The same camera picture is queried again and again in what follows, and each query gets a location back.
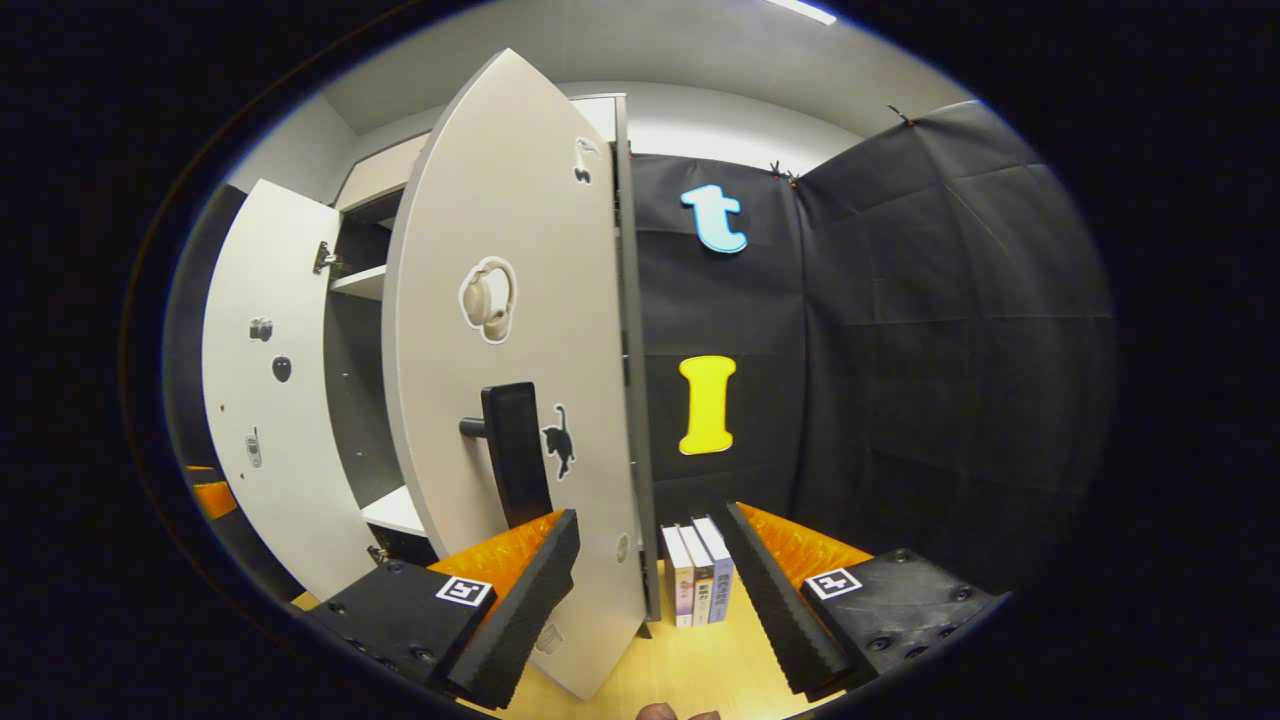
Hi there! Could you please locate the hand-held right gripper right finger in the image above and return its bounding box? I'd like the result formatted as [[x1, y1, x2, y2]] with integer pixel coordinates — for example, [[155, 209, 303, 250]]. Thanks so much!
[[722, 500, 1006, 701]]

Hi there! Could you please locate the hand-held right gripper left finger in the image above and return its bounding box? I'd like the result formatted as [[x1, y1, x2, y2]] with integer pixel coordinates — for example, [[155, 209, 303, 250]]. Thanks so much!
[[305, 508, 581, 711]]

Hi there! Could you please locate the cabinet door with camera sticker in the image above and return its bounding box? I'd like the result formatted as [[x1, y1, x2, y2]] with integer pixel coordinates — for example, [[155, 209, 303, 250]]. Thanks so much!
[[200, 180, 386, 601]]

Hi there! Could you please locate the white shoe cabinet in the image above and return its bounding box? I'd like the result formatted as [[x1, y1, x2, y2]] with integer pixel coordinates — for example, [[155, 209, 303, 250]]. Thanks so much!
[[200, 48, 661, 701]]

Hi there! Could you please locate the cabinet door with headphones sticker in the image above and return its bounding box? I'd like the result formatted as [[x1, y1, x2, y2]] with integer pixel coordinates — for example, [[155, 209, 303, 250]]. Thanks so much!
[[382, 48, 646, 701]]

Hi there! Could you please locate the white cabinet shelf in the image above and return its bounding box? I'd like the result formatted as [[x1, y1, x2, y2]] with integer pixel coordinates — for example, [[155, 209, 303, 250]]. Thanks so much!
[[360, 487, 429, 538], [330, 265, 389, 301]]

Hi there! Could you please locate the pale lilac book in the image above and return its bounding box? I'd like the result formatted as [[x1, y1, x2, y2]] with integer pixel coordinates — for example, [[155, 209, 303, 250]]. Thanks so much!
[[692, 515, 736, 623]]

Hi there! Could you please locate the white book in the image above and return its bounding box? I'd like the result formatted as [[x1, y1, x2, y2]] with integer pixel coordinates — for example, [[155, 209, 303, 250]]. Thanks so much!
[[660, 525, 696, 629]]

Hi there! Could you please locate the black backdrop cloth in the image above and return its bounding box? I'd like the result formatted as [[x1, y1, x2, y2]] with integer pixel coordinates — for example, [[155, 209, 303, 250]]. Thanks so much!
[[630, 100, 1119, 601]]

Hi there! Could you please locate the long ceiling light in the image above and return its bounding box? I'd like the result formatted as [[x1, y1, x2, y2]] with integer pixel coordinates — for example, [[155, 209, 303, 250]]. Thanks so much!
[[765, 0, 839, 27]]

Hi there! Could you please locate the black door handle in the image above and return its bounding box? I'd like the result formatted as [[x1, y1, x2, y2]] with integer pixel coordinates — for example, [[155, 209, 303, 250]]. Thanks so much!
[[459, 382, 554, 531]]

